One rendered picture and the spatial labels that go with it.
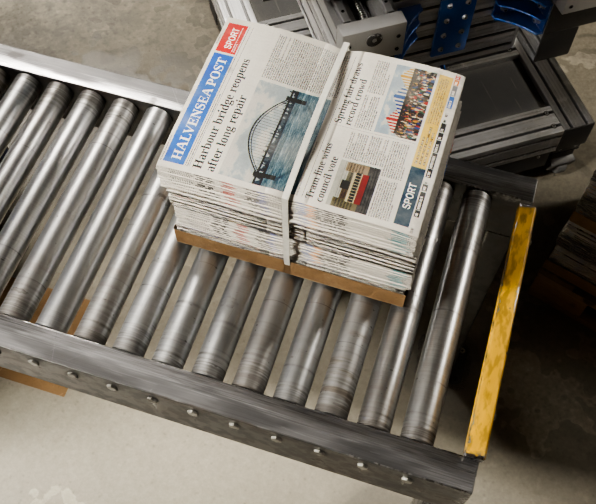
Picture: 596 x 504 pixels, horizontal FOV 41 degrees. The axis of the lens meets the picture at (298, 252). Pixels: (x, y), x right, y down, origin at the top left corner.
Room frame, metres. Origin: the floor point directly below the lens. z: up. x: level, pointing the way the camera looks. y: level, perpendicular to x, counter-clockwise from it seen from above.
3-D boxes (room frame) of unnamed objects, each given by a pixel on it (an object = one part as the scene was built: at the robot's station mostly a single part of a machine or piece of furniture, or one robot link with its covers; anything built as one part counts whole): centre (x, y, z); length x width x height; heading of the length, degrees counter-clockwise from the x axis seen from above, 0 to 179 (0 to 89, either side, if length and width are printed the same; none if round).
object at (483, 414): (0.50, -0.31, 0.81); 0.43 x 0.03 x 0.02; 162
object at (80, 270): (0.71, 0.32, 0.77); 0.47 x 0.05 x 0.05; 162
